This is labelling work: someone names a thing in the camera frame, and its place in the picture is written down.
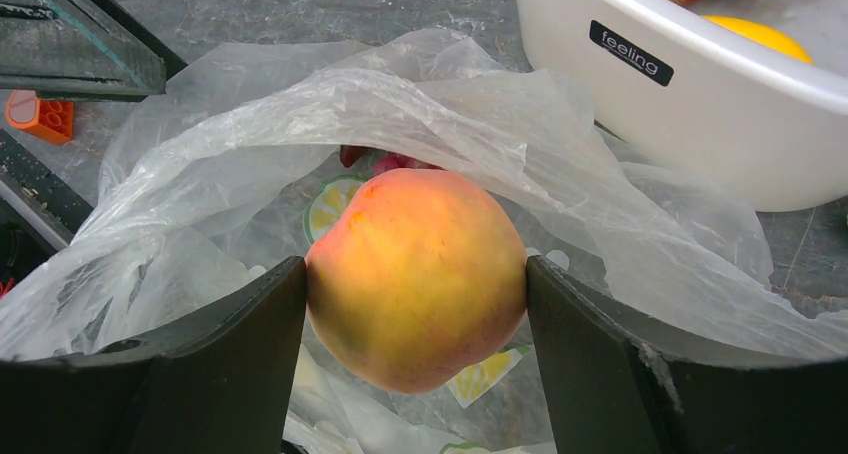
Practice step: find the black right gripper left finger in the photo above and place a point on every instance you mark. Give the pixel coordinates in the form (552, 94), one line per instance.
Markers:
(217, 380)

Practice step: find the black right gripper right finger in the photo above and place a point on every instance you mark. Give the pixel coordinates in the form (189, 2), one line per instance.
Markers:
(617, 380)

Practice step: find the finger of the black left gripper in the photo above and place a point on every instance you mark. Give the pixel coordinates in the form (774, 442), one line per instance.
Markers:
(82, 50)

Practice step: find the translucent plastic bag with fruits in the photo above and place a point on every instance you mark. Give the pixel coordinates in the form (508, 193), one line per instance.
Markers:
(236, 169)

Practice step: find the orange fake peach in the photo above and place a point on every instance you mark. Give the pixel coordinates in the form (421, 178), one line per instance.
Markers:
(422, 276)

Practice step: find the dark red grape bunch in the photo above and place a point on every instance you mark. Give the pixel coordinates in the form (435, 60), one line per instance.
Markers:
(350, 154)

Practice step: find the yellow fake banana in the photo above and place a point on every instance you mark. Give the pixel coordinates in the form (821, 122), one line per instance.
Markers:
(763, 35)

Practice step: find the white plastic basin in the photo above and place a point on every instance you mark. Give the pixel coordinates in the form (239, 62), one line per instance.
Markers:
(689, 94)

